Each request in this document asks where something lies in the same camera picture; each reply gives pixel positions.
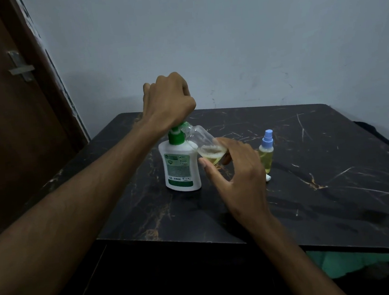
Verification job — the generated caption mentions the person's right hand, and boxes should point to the person's right hand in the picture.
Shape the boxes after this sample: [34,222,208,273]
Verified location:
[196,133,274,236]

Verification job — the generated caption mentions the person's left hand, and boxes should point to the person's left hand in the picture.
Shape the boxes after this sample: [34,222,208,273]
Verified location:
[139,70,199,136]

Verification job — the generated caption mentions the blue spray cap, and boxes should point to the blue spray cap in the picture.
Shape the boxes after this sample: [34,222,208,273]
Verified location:
[260,129,275,153]

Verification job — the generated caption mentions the small clear bottle white cap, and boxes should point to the small clear bottle white cap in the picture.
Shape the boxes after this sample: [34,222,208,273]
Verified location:
[180,119,232,169]

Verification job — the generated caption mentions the white green hand sanitizer bottle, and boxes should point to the white green hand sanitizer bottle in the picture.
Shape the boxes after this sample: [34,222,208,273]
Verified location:
[156,121,203,194]

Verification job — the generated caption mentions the person's right forearm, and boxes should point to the person's right forearm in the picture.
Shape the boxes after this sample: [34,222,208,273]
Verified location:
[248,207,349,295]

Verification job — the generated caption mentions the person's left forearm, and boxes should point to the person's left forearm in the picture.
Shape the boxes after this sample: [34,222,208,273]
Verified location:
[0,116,181,295]

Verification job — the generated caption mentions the green cloth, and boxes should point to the green cloth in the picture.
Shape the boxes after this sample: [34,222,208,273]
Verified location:
[305,243,389,281]

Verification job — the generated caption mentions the metal door latch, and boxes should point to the metal door latch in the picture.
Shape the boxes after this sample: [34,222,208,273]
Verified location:
[6,48,37,83]

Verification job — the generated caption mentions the brown wooden door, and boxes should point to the brown wooden door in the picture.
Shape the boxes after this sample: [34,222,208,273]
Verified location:
[0,0,99,245]

